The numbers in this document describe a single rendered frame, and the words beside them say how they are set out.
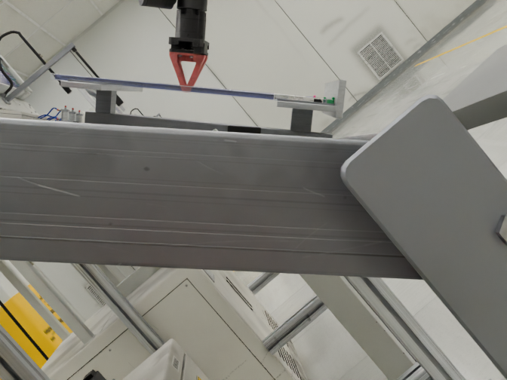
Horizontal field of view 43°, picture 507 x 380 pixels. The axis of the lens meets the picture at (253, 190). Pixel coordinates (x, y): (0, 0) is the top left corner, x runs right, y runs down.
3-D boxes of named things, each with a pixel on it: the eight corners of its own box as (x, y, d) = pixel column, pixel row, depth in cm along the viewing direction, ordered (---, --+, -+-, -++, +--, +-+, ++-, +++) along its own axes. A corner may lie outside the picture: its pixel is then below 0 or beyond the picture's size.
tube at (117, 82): (333, 105, 116) (333, 99, 116) (333, 105, 115) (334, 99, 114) (53, 79, 117) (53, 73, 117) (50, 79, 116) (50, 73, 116)
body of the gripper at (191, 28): (167, 47, 120) (170, 5, 119) (176, 50, 130) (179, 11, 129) (202, 49, 120) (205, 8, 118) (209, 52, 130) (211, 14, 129)
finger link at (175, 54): (166, 90, 123) (169, 40, 122) (172, 90, 130) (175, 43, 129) (201, 93, 123) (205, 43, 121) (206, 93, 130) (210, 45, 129)
